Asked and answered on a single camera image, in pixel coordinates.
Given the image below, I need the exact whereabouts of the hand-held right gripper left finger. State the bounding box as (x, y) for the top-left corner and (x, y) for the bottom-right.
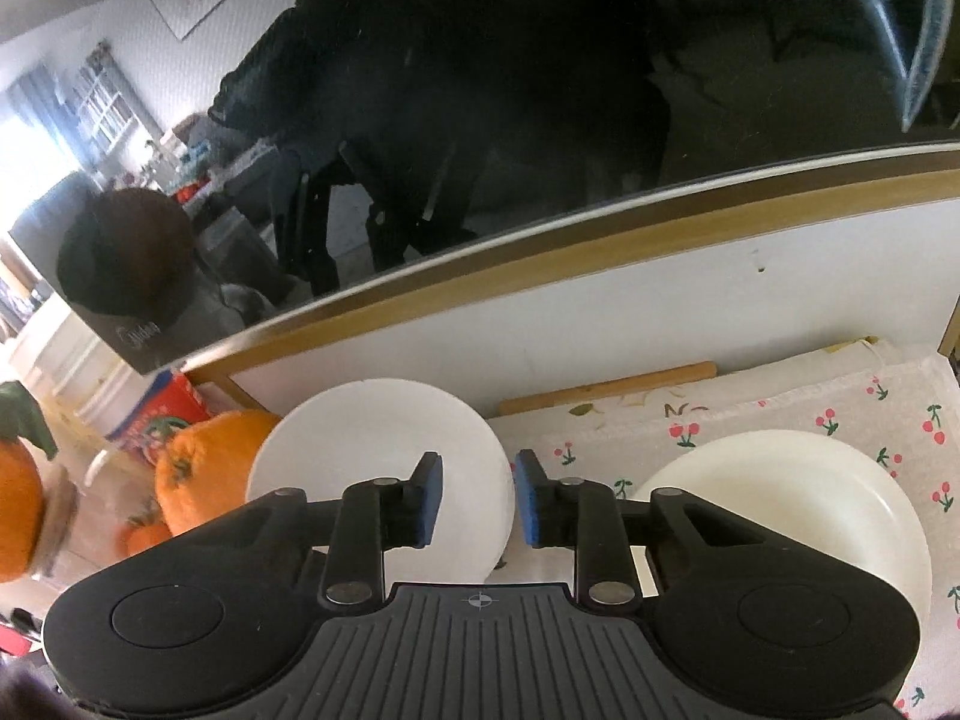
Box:
(244, 451), (445, 610)

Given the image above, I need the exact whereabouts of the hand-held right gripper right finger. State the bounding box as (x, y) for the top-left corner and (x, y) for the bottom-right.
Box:
(514, 448), (755, 608)

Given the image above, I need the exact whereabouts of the cream white bowl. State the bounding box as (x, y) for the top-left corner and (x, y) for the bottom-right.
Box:
(630, 430), (933, 616)

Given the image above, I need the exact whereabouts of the wooden stick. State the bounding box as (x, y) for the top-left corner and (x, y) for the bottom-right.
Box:
(499, 364), (717, 417)

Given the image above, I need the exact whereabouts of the white wood-edged shelf board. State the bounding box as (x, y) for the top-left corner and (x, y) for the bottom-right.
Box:
(180, 157), (960, 421)

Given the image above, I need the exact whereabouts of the orange with bumpy top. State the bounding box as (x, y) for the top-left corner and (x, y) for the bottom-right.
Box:
(154, 409), (282, 537)

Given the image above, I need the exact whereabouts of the red blue printed box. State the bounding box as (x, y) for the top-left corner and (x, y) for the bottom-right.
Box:
(103, 369), (215, 466)

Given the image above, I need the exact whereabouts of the glass jar of small oranges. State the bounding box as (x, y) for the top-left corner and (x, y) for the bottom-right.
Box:
(30, 457), (175, 578)

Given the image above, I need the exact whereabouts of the cherry print tablecloth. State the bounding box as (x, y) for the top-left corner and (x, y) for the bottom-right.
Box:
(540, 356), (960, 720)

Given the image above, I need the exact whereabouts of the black microwave oven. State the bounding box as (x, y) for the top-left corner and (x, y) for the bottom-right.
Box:
(0, 0), (960, 376)

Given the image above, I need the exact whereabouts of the large orange with leaves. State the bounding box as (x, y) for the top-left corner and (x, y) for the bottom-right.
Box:
(0, 381), (59, 583)

